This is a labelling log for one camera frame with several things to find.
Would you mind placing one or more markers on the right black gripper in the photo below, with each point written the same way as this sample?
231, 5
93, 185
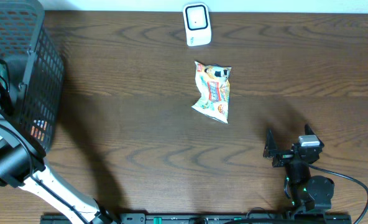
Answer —
283, 155

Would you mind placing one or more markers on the yellow snack bag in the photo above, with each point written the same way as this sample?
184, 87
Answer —
212, 82

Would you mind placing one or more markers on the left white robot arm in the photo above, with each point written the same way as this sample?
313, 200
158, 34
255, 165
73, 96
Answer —
25, 132

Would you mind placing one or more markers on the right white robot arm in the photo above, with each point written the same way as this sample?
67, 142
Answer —
310, 195

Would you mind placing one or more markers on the grey plastic mesh basket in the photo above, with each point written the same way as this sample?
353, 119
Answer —
36, 70

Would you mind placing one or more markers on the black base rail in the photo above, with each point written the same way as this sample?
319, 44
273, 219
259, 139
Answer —
140, 218

